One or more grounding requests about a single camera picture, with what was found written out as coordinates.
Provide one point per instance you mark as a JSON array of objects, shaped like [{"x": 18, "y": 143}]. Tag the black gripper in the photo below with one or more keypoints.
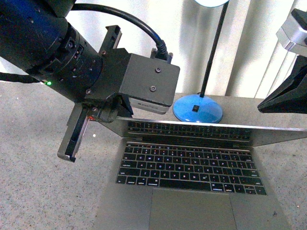
[{"x": 103, "y": 101}]

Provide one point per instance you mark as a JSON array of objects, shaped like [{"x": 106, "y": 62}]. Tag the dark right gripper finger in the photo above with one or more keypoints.
[{"x": 291, "y": 95}]

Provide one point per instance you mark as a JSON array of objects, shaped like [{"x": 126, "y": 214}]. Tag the grey laptop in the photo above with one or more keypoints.
[{"x": 171, "y": 175}]

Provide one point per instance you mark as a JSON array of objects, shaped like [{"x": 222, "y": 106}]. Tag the silver second robot arm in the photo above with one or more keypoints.
[{"x": 293, "y": 33}]

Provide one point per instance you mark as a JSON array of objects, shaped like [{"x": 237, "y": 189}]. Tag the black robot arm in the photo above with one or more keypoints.
[{"x": 36, "y": 37}]

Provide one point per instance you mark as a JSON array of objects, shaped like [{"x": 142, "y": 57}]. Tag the blue desk lamp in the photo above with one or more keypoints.
[{"x": 198, "y": 108}]

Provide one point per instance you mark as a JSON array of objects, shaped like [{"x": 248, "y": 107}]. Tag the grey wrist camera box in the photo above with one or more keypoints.
[{"x": 150, "y": 84}]

